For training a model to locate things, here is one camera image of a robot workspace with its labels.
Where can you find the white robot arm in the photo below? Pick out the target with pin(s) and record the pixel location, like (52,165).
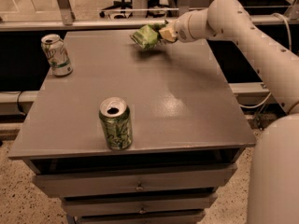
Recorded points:
(274,172)

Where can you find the grey drawer cabinet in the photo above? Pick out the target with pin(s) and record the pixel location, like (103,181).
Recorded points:
(188,131)

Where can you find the green soda can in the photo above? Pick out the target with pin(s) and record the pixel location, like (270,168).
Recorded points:
(115,118)

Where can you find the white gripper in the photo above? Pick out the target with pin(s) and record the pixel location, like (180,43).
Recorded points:
(181,30)

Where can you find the black office chair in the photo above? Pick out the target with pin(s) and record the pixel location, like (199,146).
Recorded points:
(119,10)

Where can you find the green jalapeno chip bag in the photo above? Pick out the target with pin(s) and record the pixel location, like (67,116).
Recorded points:
(148,36)

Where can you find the metal railing frame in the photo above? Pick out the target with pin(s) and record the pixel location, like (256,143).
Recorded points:
(41,15)

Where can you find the white green 7up can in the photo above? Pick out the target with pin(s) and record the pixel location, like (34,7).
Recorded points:
(56,54)

